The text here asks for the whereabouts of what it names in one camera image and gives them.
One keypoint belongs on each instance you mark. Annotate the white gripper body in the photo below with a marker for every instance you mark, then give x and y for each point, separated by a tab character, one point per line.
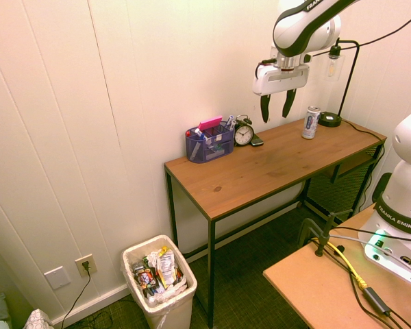
281	79

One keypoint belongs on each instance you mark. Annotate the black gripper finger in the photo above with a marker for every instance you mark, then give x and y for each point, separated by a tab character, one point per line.
265	109
288	103

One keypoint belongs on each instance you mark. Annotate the silver drink can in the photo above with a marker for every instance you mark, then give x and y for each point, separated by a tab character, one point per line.
310	123

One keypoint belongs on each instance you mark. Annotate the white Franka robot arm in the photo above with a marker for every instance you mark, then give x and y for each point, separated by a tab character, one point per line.
294	31

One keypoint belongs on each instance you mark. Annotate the beige trash bin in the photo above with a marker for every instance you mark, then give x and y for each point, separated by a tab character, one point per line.
178	308

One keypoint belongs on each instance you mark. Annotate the black mobile phone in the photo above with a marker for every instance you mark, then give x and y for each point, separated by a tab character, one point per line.
257	141

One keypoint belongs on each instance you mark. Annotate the black alarm clock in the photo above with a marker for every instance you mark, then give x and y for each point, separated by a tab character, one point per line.
243	134

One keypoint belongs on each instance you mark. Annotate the white blue marker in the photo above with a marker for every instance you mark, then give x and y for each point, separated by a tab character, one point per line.
230	121

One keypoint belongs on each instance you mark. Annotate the black desk lamp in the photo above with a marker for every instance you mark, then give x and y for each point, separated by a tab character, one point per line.
330	119

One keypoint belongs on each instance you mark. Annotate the pink sticky note pad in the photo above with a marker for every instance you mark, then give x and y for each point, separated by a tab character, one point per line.
210	122

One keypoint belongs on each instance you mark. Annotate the blue mesh desk organizer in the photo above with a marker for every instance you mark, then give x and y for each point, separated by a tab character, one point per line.
209	147

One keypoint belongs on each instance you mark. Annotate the black table clamp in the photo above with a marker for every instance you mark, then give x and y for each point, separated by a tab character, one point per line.
323	236

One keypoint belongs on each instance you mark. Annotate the white snack wrapper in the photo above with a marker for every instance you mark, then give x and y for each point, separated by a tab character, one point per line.
165	267

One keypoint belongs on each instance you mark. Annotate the wooden robot mounting table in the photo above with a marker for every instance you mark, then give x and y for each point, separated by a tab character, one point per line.
311	291

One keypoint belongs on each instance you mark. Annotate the white patterned tissue box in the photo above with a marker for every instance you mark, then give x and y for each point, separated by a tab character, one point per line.
37	320

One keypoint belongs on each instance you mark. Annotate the wooden desk with black frame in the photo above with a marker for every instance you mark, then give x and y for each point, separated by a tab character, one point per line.
260	168

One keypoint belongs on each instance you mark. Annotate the beige wall outlet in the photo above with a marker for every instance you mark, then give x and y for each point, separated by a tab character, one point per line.
86	264

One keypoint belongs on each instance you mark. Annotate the white blank wall plate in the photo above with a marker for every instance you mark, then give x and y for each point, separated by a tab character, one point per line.
57	277

